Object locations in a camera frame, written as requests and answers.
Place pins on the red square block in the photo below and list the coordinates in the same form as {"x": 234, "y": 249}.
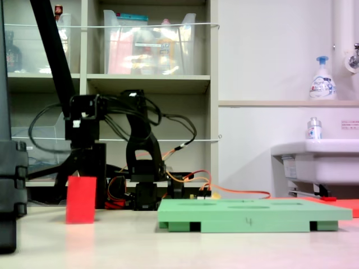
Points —
{"x": 81, "y": 199}

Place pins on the thin black tripod strut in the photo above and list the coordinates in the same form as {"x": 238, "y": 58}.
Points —
{"x": 42, "y": 172}

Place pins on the notched black stack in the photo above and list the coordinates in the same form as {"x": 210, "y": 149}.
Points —
{"x": 11, "y": 196}

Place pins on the black tripod leg tube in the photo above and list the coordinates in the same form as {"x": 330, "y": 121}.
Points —
{"x": 53, "y": 56}

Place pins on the beige shelf unit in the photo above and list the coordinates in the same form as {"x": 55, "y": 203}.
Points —
{"x": 148, "y": 81}

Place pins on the large clear storage bin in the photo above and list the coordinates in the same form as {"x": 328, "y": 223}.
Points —
{"x": 126, "y": 56}

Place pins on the dark round bottle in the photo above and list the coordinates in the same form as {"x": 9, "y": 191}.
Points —
{"x": 13, "y": 56}

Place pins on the pink capped bottle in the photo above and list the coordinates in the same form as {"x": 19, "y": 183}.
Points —
{"x": 166, "y": 50}

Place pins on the brown bottle top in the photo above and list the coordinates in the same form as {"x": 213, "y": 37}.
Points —
{"x": 58, "y": 11}

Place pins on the green shape sorter board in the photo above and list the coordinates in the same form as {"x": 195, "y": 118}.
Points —
{"x": 238, "y": 215}

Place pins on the small clear sanitizer bottle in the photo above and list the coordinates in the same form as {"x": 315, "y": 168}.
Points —
{"x": 314, "y": 131}

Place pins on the white sink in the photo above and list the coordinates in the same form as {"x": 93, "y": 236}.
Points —
{"x": 322, "y": 162}

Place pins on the white foam soap bottle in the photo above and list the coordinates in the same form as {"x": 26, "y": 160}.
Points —
{"x": 322, "y": 87}

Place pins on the metal faucet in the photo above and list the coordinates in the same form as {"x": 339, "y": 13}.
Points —
{"x": 354, "y": 60}

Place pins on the dark grey upright post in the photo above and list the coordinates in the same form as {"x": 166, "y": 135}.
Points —
{"x": 4, "y": 84}

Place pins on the beige wall ledge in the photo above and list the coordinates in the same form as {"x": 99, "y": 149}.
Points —
{"x": 266, "y": 103}

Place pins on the white wall label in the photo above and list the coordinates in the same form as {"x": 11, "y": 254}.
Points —
{"x": 350, "y": 124}

